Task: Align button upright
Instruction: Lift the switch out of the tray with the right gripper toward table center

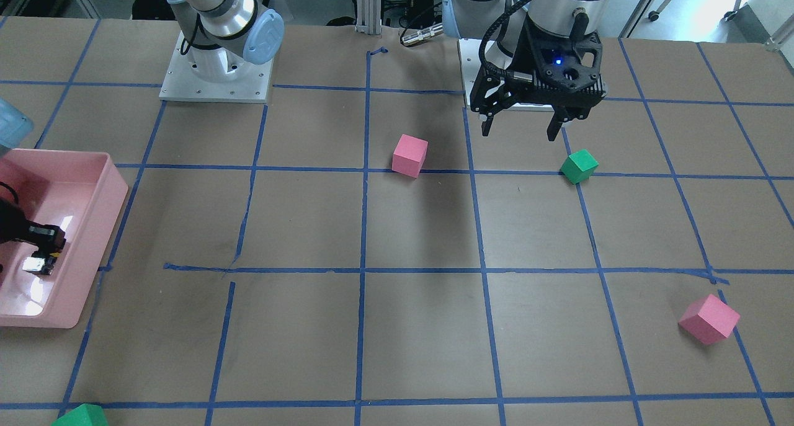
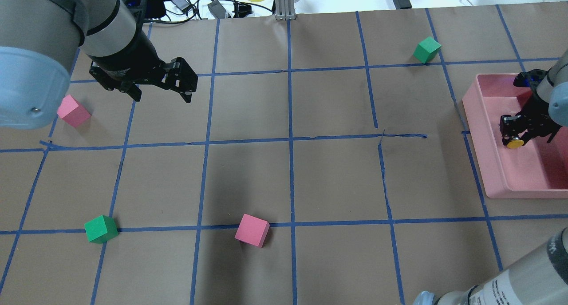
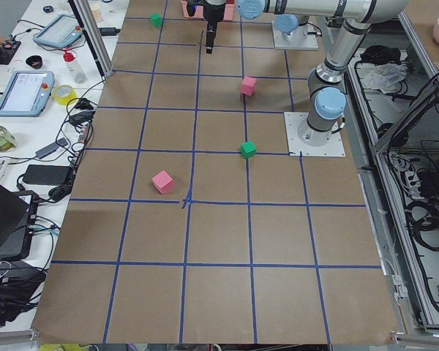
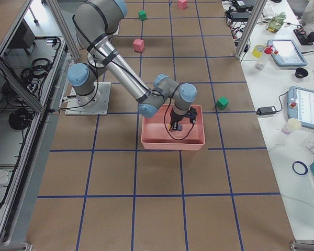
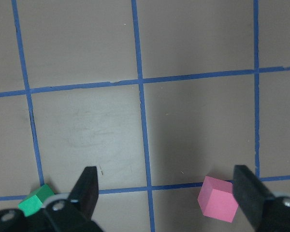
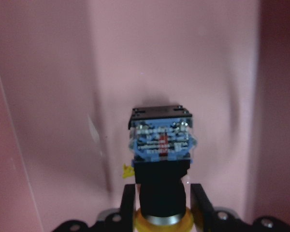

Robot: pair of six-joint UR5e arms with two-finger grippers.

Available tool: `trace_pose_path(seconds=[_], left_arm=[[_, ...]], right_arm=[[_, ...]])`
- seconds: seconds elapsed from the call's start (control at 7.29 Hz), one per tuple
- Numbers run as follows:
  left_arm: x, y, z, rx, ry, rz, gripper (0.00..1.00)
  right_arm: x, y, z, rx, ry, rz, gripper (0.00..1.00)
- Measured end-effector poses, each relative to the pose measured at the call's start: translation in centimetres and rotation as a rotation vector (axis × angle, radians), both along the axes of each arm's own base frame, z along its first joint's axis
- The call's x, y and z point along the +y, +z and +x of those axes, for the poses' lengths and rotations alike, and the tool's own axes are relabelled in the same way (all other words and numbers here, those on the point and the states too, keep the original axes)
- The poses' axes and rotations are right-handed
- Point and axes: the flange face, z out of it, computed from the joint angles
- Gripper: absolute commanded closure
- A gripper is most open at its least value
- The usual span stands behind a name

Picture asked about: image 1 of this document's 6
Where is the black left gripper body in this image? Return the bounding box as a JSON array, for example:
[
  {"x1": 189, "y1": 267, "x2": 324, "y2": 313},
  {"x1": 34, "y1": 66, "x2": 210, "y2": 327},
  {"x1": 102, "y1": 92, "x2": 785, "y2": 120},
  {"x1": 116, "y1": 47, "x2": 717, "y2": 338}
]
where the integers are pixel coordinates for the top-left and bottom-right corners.
[{"x1": 469, "y1": 23, "x2": 606, "y2": 119}]

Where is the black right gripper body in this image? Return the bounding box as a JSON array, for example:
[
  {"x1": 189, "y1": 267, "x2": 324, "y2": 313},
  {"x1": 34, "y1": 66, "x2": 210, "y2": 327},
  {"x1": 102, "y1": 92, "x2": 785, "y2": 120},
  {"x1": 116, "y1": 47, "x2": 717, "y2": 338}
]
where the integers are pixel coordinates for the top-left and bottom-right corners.
[{"x1": 1, "y1": 182, "x2": 67, "y2": 250}]

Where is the yellow push button switch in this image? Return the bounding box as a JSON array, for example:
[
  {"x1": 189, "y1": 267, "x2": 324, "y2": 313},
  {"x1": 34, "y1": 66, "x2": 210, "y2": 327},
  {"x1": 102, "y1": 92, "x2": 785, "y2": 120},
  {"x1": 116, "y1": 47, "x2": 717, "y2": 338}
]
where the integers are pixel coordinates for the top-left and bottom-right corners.
[{"x1": 22, "y1": 248, "x2": 62, "y2": 276}]

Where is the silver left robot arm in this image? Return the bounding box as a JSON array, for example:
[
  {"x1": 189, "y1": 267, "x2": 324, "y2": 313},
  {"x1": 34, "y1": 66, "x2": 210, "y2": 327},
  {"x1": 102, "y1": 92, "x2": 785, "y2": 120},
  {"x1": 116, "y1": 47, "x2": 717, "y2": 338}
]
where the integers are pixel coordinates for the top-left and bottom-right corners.
[{"x1": 440, "y1": 0, "x2": 608, "y2": 141}]

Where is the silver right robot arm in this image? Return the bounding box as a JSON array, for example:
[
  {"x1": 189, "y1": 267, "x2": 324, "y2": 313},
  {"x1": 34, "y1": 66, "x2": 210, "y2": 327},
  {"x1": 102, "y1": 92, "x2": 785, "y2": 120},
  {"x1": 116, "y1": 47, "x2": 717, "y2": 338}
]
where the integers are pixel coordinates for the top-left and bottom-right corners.
[{"x1": 86, "y1": 0, "x2": 285, "y2": 130}]

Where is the green foam cube near left arm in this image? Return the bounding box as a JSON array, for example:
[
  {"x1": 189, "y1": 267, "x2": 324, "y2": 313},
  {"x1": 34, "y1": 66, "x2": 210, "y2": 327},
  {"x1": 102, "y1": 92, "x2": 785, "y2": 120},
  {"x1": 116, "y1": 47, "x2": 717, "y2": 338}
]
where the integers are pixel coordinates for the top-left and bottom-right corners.
[{"x1": 560, "y1": 149, "x2": 599, "y2": 185}]

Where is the pink plastic bin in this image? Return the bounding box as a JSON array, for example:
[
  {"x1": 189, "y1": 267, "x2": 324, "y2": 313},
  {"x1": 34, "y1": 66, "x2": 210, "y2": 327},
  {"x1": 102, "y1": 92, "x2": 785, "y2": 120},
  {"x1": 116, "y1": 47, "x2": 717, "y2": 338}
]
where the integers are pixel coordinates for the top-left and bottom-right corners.
[{"x1": 1, "y1": 149, "x2": 128, "y2": 328}]

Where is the pink foam cube centre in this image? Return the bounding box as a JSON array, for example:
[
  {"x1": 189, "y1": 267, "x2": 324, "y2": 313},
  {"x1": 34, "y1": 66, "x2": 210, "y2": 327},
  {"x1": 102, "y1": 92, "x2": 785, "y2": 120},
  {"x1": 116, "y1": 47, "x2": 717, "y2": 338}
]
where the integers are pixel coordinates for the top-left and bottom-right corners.
[{"x1": 391, "y1": 134, "x2": 429, "y2": 179}]

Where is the pink foam cube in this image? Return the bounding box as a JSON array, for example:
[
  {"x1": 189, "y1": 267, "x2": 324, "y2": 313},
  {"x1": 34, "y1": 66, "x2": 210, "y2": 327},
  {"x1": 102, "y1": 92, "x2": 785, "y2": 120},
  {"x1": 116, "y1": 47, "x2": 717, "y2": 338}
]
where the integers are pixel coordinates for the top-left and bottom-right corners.
[
  {"x1": 391, "y1": 134, "x2": 429, "y2": 179},
  {"x1": 678, "y1": 295, "x2": 741, "y2": 346}
]

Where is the green foam cube near bin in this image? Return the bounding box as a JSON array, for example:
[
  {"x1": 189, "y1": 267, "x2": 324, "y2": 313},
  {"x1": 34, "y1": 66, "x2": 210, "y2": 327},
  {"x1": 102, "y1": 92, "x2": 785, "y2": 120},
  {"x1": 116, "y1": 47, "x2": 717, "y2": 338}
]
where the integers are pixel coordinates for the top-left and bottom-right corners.
[{"x1": 51, "y1": 404, "x2": 109, "y2": 426}]

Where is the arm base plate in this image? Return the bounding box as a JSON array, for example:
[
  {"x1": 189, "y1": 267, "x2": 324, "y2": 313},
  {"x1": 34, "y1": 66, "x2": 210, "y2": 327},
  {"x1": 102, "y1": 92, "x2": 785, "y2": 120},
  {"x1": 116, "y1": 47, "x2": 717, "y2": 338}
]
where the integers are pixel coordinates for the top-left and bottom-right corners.
[
  {"x1": 159, "y1": 33, "x2": 275, "y2": 104},
  {"x1": 457, "y1": 38, "x2": 556, "y2": 112}
]

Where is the aluminium frame post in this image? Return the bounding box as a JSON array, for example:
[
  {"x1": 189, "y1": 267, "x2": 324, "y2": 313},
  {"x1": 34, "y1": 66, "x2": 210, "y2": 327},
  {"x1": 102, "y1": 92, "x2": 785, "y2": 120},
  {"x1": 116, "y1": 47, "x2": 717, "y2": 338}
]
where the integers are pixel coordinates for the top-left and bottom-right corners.
[{"x1": 355, "y1": 0, "x2": 383, "y2": 37}]

